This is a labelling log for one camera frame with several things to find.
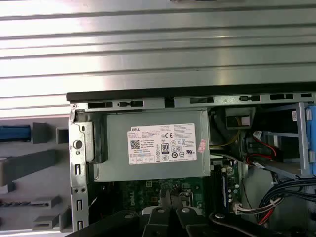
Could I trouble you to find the grey power supply unit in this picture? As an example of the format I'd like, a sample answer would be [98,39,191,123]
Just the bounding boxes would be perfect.
[93,108,212,183]

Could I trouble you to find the yellow wires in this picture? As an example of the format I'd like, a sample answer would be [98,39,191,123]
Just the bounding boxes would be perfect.
[209,117,244,158]

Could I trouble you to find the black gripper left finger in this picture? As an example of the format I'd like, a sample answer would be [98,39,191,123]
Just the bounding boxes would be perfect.
[71,189,172,237]

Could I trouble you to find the black PC case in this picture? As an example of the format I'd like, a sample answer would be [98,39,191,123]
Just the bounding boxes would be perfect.
[66,86,316,237]

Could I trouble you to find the grey parts rack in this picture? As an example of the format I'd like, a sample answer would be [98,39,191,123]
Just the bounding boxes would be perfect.
[0,120,74,233]

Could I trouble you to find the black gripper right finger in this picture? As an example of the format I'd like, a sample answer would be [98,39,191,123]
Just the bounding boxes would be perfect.
[170,189,316,237]

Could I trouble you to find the blue drive bay latch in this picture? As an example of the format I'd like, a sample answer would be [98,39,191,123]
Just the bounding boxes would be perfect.
[304,106,316,175]

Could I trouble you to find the CPU socket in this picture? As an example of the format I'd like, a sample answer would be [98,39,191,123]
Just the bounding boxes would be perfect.
[158,185,198,210]

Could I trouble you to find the red wire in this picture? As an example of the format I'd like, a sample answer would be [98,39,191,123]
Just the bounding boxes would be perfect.
[245,144,278,165]

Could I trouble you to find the white board connector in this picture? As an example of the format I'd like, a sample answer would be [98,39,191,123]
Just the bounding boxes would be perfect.
[231,201,244,214]

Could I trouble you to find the grey optical drive cage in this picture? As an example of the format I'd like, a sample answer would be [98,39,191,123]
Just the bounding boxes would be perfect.
[246,101,316,181]

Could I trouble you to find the green motherboard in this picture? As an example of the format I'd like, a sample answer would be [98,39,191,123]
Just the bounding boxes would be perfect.
[95,159,245,224]

